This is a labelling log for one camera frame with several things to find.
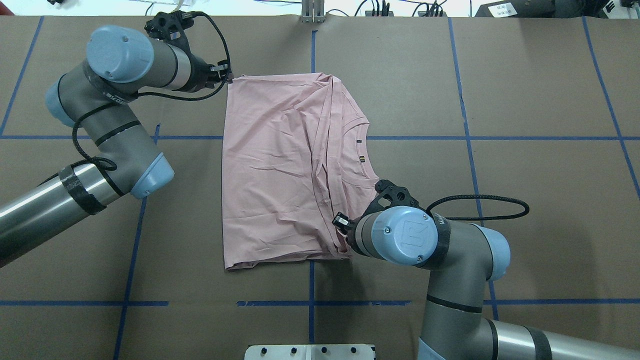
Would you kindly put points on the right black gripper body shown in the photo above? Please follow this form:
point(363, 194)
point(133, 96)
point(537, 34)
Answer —
point(351, 231)

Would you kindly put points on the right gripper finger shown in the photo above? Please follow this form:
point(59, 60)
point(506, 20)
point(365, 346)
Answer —
point(341, 222)

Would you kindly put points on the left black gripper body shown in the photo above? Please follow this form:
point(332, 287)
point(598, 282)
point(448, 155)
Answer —
point(201, 73)

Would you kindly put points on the pink Snoopy t-shirt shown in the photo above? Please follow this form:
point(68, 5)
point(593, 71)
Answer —
point(294, 154)

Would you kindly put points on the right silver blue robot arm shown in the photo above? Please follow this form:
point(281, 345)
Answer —
point(461, 257)

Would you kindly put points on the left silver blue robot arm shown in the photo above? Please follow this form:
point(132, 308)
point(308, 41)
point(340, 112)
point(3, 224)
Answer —
point(117, 155)

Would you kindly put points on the black power box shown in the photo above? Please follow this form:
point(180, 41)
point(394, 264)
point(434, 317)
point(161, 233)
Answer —
point(517, 9)

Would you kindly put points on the aluminium frame post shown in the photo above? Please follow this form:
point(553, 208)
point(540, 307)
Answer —
point(313, 11)

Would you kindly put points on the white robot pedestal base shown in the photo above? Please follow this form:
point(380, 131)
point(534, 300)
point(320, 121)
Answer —
point(349, 351)

